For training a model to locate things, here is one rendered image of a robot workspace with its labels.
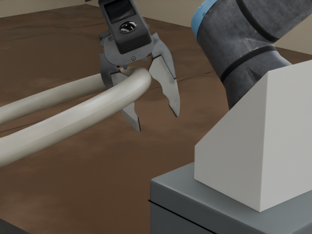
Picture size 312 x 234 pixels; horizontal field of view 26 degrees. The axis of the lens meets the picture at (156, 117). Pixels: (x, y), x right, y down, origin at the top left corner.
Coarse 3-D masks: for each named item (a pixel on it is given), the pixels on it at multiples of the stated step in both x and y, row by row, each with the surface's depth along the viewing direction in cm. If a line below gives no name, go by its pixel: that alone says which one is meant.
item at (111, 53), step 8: (88, 0) 95; (104, 32) 95; (104, 40) 94; (112, 40) 95; (152, 40) 95; (104, 48) 95; (112, 48) 95; (144, 48) 95; (152, 48) 95; (112, 56) 95; (120, 56) 95; (128, 56) 95; (136, 56) 95; (144, 56) 95; (112, 64) 95; (120, 64) 95
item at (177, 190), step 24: (192, 168) 171; (168, 192) 162; (192, 192) 159; (216, 192) 159; (168, 216) 164; (192, 216) 157; (216, 216) 151; (240, 216) 148; (264, 216) 148; (288, 216) 148
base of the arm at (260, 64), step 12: (264, 48) 155; (240, 60) 154; (252, 60) 153; (264, 60) 153; (276, 60) 153; (228, 72) 156; (240, 72) 153; (252, 72) 152; (264, 72) 150; (228, 84) 156; (240, 84) 152; (252, 84) 150; (228, 96) 157; (240, 96) 152
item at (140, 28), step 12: (108, 0) 94; (120, 0) 93; (132, 0) 93; (108, 12) 92; (120, 12) 91; (132, 12) 90; (108, 24) 90; (120, 24) 89; (132, 24) 88; (144, 24) 88; (120, 36) 87; (132, 36) 87; (144, 36) 87; (120, 48) 87; (132, 48) 88
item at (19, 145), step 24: (144, 72) 93; (48, 96) 117; (72, 96) 116; (96, 96) 81; (120, 96) 83; (0, 120) 118; (48, 120) 76; (72, 120) 77; (96, 120) 80; (0, 144) 74; (24, 144) 74; (48, 144) 76
